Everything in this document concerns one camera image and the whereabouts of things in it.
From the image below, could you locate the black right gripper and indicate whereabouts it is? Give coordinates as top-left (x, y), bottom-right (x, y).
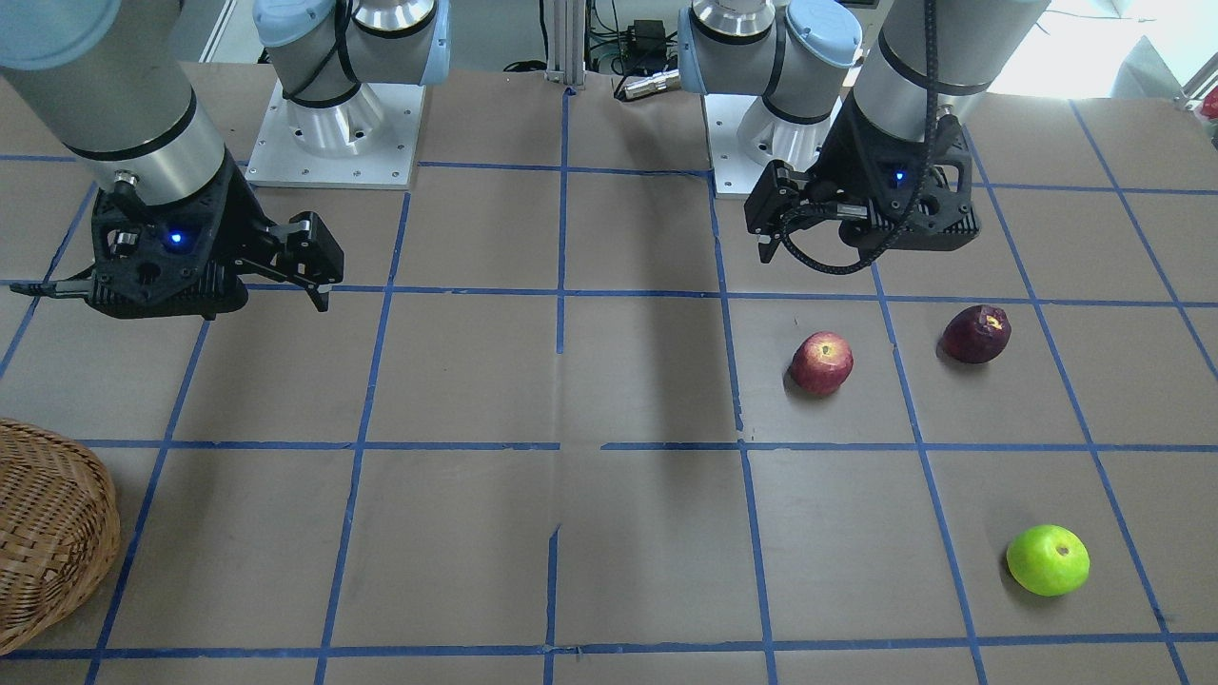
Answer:
top-left (86, 154), bottom-right (343, 318)

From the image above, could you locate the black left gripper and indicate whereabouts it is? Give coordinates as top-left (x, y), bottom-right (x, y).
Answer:
top-left (745, 96), bottom-right (980, 264)

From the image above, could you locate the dark red apple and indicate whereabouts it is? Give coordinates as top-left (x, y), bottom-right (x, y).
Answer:
top-left (939, 303), bottom-right (1011, 364)

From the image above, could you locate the green apple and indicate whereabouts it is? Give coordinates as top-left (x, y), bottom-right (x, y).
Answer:
top-left (1004, 524), bottom-right (1091, 597)

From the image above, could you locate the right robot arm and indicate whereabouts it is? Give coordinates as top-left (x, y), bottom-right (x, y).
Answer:
top-left (2, 1), bottom-right (451, 321)

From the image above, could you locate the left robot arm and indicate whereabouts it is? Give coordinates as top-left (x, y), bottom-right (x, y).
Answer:
top-left (676, 1), bottom-right (1047, 275)

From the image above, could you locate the wicker basket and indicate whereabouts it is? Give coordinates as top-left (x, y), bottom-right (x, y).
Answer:
top-left (1, 418), bottom-right (121, 656)

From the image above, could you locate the black power adapter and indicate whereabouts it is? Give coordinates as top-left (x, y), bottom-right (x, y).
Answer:
top-left (626, 20), bottom-right (667, 55)

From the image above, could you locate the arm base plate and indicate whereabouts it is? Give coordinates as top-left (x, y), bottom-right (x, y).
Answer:
top-left (246, 84), bottom-right (429, 190)
top-left (703, 94), bottom-right (843, 199)

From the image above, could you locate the silver cable connector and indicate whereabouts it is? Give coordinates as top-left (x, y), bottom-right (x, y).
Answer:
top-left (614, 68), bottom-right (681, 104)

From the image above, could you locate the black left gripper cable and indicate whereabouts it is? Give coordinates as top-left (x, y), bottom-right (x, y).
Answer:
top-left (780, 0), bottom-right (952, 277)

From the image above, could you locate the aluminium frame post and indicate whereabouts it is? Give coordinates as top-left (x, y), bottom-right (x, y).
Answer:
top-left (542, 1), bottom-right (587, 91)

